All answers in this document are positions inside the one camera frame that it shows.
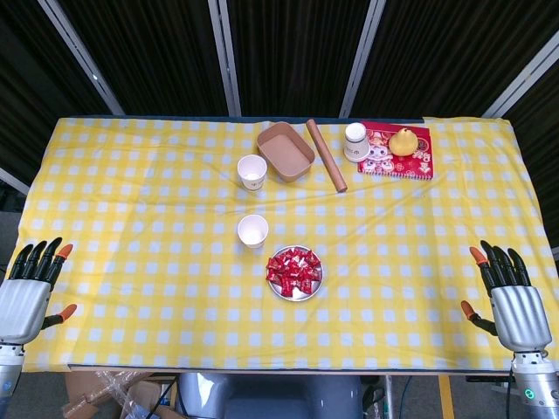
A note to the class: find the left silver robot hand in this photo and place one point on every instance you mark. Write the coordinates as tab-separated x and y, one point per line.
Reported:
22	305

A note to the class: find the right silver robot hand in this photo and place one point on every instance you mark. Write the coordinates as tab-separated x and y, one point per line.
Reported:
519	314

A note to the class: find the red candies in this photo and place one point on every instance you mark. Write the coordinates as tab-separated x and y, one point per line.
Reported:
294	270

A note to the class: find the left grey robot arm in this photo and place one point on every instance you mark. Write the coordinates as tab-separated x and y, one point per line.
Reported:
8	375

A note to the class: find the round steel plate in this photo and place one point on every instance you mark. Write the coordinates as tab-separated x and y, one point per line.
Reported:
295	298

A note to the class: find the upturned white paper cup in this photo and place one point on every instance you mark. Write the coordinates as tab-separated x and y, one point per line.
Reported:
356	144

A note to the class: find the brown cardboard box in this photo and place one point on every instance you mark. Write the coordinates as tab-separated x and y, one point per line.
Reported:
87	388

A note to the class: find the clear plastic wrap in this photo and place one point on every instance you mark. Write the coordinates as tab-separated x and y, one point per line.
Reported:
131	406

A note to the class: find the yellow checkered tablecloth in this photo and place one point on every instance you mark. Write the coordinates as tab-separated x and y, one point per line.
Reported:
153	196

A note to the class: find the red cartoon spiral notebook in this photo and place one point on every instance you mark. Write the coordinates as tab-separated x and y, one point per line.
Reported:
406	166

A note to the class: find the yellow pear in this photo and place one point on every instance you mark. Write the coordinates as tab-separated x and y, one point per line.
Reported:
402	142

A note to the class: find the wooden rolling pin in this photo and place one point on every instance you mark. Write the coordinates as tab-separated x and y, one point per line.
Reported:
325	153

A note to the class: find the grey robot torso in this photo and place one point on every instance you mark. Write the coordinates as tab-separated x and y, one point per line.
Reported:
271	397

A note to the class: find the brown paper food box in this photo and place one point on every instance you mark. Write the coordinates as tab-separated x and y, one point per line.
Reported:
284	150

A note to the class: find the aluminium partition post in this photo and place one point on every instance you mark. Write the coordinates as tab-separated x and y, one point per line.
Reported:
222	52
78	48
13	180
519	83
360	57

